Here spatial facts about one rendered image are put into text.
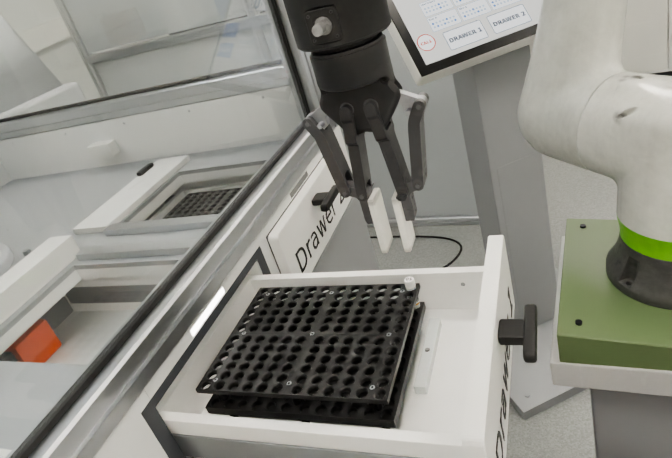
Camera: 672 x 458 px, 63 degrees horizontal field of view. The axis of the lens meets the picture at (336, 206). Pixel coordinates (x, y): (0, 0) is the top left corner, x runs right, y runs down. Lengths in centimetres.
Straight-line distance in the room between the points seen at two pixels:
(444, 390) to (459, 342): 7
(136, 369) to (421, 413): 30
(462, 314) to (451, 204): 174
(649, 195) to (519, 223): 94
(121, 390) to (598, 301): 56
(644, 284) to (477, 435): 36
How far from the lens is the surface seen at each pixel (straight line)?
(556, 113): 76
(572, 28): 77
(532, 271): 174
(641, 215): 73
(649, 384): 77
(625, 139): 70
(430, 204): 247
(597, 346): 73
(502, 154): 151
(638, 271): 77
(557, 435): 165
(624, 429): 90
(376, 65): 52
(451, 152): 232
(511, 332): 58
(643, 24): 343
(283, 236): 83
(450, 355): 67
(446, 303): 73
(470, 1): 134
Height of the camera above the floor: 130
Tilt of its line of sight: 27 degrees down
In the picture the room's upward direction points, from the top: 18 degrees counter-clockwise
